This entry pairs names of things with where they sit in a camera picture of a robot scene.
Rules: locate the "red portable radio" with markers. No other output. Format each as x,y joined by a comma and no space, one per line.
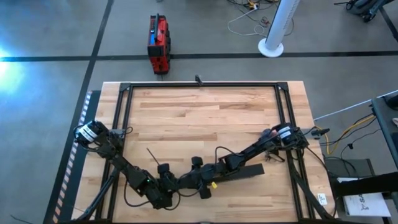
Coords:
158,46

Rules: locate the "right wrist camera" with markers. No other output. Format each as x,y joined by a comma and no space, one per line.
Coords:
206,174

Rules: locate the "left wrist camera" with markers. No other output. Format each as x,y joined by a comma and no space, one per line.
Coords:
141,182

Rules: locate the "white booklet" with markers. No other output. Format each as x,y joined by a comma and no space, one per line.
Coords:
365,205

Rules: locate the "white rod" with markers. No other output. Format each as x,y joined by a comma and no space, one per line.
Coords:
342,110

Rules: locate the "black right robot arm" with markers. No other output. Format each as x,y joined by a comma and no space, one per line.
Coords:
258,146

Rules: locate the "dark side table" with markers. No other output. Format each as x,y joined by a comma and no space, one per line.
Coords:
387,124

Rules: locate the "black duct cover strip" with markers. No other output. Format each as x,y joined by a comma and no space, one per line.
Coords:
245,172

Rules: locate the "grey wheeled device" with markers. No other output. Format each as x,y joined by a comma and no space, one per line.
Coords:
363,7

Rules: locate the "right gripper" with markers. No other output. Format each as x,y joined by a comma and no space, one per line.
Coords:
214,172

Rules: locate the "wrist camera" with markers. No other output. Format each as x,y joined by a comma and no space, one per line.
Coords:
141,182
206,174

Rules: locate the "black zip tie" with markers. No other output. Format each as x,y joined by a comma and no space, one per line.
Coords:
153,156

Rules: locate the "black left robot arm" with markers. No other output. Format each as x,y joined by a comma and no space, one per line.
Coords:
124,168

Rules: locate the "white tower column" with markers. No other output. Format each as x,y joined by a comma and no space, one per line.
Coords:
276,25

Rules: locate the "black table clamp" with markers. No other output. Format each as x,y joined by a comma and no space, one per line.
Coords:
199,80

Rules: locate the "black aluminium table frame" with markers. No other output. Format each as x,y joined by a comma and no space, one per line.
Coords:
202,84

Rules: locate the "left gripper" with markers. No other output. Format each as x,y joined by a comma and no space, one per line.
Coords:
154,186

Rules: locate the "white label sticker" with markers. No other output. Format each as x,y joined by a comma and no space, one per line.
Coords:
322,198

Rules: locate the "black floor box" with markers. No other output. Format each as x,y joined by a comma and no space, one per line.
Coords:
348,169

